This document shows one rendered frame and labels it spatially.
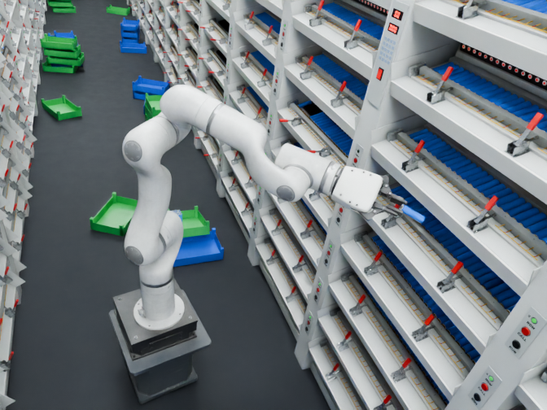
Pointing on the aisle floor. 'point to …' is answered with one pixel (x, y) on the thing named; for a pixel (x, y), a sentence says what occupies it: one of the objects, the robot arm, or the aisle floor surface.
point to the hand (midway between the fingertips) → (396, 206)
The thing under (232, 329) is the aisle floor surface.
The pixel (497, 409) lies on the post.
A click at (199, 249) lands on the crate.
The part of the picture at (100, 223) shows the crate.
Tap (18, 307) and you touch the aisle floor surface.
